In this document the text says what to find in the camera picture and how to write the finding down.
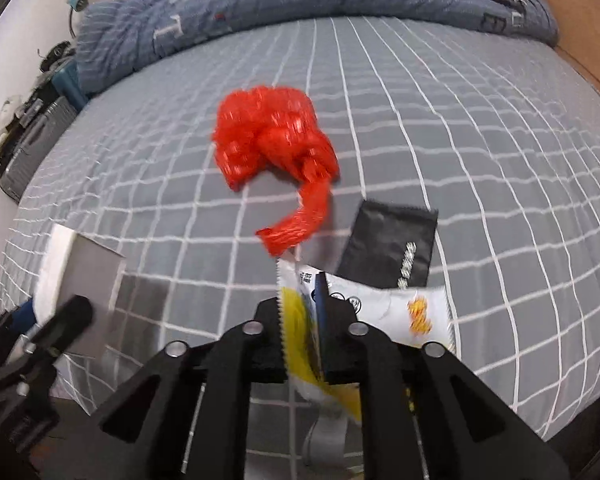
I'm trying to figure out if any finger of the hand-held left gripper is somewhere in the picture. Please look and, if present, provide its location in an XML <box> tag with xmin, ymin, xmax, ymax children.
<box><xmin>22</xmin><ymin>295</ymin><xmax>95</xmax><ymax>356</ymax></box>
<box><xmin>0</xmin><ymin>300</ymin><xmax>37</xmax><ymax>343</ymax></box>

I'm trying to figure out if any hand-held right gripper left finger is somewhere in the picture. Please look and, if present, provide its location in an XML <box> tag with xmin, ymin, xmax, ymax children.
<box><xmin>97</xmin><ymin>297</ymin><xmax>288</xmax><ymax>480</ymax></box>

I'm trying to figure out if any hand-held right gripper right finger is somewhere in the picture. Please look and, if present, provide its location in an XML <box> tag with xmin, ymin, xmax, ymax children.
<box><xmin>315</xmin><ymin>272</ymin><xmax>571</xmax><ymax>480</ymax></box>

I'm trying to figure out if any white cardboard box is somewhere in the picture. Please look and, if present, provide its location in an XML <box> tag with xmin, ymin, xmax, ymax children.
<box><xmin>34</xmin><ymin>224</ymin><xmax>127</xmax><ymax>361</ymax></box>

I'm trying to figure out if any white wrapper with yellow print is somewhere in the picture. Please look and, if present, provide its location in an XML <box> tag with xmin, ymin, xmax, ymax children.
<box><xmin>275</xmin><ymin>255</ymin><xmax>456</xmax><ymax>423</ymax></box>

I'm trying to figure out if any black foil packet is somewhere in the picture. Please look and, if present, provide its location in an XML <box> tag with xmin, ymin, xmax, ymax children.
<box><xmin>336</xmin><ymin>199</ymin><xmax>440</xmax><ymax>291</ymax></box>

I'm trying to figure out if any grey suitcase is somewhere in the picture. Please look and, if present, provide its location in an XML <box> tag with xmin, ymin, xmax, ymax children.
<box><xmin>0</xmin><ymin>94</ymin><xmax>79</xmax><ymax>202</ymax></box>

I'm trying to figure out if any red mesh bag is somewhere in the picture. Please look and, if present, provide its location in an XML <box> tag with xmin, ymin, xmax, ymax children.
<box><xmin>211</xmin><ymin>86</ymin><xmax>341</xmax><ymax>257</ymax></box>

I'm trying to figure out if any grey checked bed sheet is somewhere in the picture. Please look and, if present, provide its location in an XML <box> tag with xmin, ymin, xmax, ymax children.
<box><xmin>0</xmin><ymin>15</ymin><xmax>600</xmax><ymax>466</ymax></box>

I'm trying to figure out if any blue storage box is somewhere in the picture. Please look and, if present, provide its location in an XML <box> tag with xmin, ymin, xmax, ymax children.
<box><xmin>50</xmin><ymin>66</ymin><xmax>89</xmax><ymax>112</ymax></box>

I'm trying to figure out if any blue striped quilt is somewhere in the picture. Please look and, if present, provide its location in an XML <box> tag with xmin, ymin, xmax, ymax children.
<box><xmin>75</xmin><ymin>0</ymin><xmax>561</xmax><ymax>93</ymax></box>

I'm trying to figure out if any teal desk lamp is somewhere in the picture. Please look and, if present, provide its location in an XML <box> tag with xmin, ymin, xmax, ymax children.
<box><xmin>67</xmin><ymin>0</ymin><xmax>89</xmax><ymax>36</ymax></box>

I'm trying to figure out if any wooden headboard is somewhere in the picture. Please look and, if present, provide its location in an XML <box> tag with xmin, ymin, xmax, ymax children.
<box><xmin>525</xmin><ymin>0</ymin><xmax>600</xmax><ymax>107</ymax></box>

